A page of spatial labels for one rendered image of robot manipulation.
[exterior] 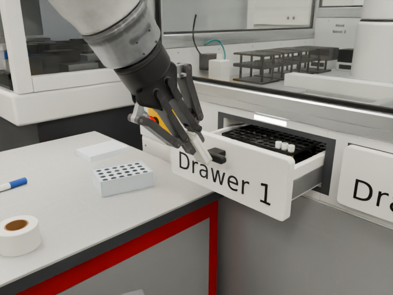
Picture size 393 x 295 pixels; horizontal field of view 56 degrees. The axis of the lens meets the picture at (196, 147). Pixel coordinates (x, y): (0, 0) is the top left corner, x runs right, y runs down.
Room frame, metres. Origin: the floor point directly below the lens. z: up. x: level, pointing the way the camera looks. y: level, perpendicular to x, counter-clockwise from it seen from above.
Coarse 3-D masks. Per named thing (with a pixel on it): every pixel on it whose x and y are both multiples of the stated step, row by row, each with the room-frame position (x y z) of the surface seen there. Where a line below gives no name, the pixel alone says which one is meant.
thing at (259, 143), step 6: (228, 132) 0.77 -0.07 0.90; (234, 138) 0.74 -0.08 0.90; (240, 138) 0.73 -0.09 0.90; (246, 138) 0.73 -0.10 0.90; (252, 138) 0.73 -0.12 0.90; (252, 144) 0.71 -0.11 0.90; (258, 144) 0.70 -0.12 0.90; (264, 144) 0.70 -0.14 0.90; (270, 144) 0.69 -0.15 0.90; (276, 150) 0.67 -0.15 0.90; (282, 150) 0.66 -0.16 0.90; (294, 150) 0.66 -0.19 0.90
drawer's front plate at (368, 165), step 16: (352, 160) 0.59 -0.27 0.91; (368, 160) 0.57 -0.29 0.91; (384, 160) 0.55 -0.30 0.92; (352, 176) 0.59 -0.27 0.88; (368, 176) 0.57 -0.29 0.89; (384, 176) 0.55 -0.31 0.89; (352, 192) 0.58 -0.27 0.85; (368, 192) 0.56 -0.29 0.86; (384, 192) 0.55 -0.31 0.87; (368, 208) 0.56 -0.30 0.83; (384, 208) 0.54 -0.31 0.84
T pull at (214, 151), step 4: (212, 148) 0.64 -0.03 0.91; (216, 148) 0.64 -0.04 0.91; (212, 152) 0.61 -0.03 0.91; (216, 152) 0.62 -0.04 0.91; (220, 152) 0.62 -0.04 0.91; (224, 152) 0.62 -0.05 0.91; (212, 156) 0.60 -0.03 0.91; (216, 156) 0.60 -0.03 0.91; (220, 156) 0.59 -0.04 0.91; (224, 156) 0.59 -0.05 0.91; (212, 160) 0.60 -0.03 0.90; (216, 160) 0.60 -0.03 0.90; (220, 160) 0.59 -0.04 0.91; (224, 160) 0.59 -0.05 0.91
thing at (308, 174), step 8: (224, 128) 0.82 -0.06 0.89; (232, 128) 0.83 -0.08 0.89; (224, 136) 0.81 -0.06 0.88; (320, 152) 0.66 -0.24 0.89; (304, 160) 0.62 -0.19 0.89; (312, 160) 0.62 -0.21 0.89; (320, 160) 0.64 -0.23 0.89; (296, 168) 0.58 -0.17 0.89; (304, 168) 0.60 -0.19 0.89; (312, 168) 0.62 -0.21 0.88; (320, 168) 0.64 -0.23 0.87; (296, 176) 0.59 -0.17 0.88; (304, 176) 0.60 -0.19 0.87; (312, 176) 0.62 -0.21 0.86; (320, 176) 0.64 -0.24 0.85; (296, 184) 0.58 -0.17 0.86; (304, 184) 0.60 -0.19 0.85; (312, 184) 0.62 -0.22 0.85; (296, 192) 0.58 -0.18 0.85; (304, 192) 0.61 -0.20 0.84
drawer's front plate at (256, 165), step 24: (216, 144) 0.64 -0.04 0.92; (240, 144) 0.61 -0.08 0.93; (216, 168) 0.64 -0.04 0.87; (240, 168) 0.60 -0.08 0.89; (264, 168) 0.57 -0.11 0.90; (288, 168) 0.53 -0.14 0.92; (216, 192) 0.64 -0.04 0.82; (240, 192) 0.60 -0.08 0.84; (288, 192) 0.54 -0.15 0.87; (288, 216) 0.54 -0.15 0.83
